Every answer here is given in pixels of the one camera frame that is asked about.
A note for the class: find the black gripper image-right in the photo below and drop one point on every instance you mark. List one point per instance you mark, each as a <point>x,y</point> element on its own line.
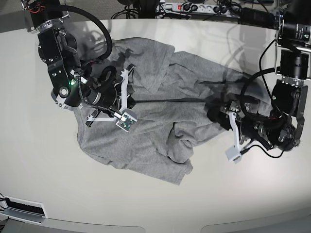
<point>254,130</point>

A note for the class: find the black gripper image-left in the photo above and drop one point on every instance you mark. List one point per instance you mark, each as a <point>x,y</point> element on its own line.
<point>108,91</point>

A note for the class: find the grey t-shirt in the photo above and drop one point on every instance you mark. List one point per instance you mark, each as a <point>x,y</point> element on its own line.
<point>173,91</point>

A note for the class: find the black robot arm image-left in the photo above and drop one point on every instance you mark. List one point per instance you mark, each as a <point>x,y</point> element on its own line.
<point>70,75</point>

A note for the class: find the black pole base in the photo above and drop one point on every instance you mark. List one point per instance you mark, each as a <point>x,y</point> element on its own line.
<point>147,8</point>

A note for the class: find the black power adapter box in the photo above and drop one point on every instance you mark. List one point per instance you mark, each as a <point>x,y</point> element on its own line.
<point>258,18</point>

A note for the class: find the white power strip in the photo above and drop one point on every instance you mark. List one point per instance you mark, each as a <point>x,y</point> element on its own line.
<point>188,9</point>

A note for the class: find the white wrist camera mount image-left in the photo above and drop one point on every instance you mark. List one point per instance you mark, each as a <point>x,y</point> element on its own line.
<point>124,119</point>

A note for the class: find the white wrist camera mount image-right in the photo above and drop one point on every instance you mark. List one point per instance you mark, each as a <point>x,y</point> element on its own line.
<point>241,144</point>

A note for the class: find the silver cable tray slot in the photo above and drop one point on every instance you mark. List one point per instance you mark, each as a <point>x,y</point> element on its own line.
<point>23,210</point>

